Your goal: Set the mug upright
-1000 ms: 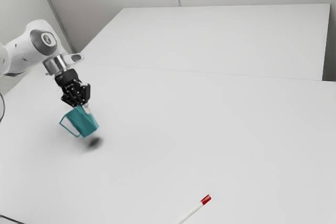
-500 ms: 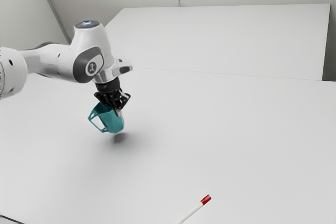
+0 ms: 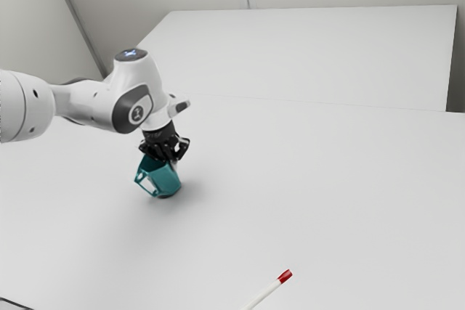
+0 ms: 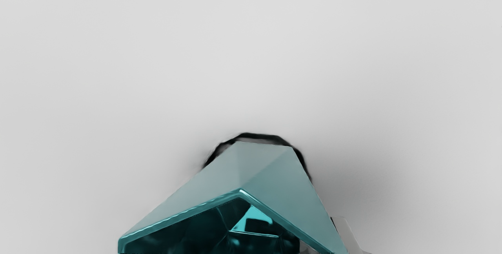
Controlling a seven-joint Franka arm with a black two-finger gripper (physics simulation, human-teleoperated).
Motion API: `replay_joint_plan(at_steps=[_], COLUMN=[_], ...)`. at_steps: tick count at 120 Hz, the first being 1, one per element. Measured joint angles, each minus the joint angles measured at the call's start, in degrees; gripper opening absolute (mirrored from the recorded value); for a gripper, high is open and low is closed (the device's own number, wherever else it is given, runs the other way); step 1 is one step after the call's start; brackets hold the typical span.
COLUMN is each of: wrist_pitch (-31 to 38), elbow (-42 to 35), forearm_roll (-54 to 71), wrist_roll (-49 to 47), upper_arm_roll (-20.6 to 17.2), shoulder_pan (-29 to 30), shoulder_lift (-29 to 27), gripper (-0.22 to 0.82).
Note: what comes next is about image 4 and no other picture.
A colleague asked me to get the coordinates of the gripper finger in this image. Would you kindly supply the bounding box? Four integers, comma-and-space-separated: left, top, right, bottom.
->
333, 216, 372, 254

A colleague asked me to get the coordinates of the teal faceted mug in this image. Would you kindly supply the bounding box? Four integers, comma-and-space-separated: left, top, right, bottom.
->
118, 141, 349, 254

